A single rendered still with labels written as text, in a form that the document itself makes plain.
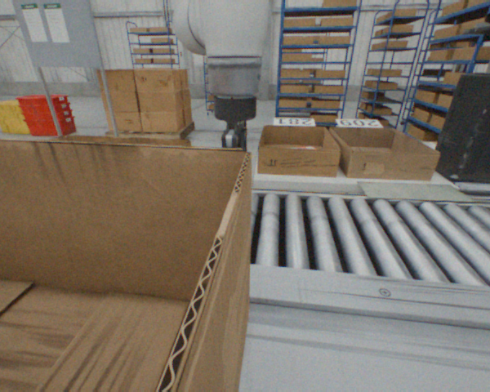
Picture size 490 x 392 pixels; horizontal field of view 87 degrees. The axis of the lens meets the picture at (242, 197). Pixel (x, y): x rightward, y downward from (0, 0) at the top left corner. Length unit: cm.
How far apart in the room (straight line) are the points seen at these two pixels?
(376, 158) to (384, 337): 75
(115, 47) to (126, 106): 687
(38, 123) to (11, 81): 872
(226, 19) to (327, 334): 41
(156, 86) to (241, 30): 398
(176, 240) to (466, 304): 29
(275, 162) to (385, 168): 37
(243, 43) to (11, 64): 1382
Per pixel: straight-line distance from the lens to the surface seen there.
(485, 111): 115
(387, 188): 96
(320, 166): 95
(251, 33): 44
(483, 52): 315
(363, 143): 137
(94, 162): 25
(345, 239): 66
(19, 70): 1397
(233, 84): 44
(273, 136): 130
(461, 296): 37
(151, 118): 449
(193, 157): 20
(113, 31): 1143
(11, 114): 622
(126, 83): 461
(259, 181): 90
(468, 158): 118
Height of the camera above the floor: 110
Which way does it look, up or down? 27 degrees down
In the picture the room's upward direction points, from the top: straight up
